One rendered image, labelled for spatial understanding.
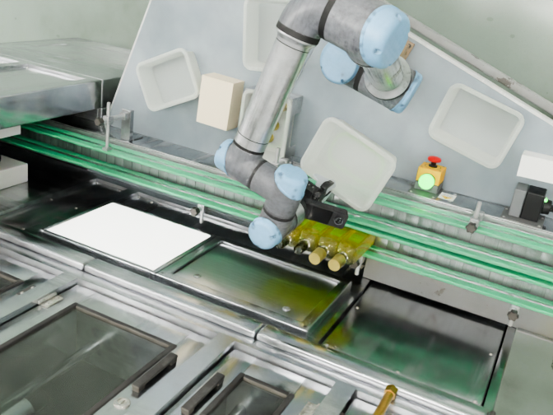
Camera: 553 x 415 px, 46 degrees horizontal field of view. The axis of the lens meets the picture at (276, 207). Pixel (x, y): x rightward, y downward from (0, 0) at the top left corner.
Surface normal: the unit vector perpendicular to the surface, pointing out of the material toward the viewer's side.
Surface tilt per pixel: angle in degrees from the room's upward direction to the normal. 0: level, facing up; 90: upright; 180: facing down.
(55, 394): 90
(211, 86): 0
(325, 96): 0
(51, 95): 90
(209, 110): 0
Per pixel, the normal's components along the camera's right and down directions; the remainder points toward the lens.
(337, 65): -0.56, 0.19
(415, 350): 0.12, -0.93
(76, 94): 0.89, 0.27
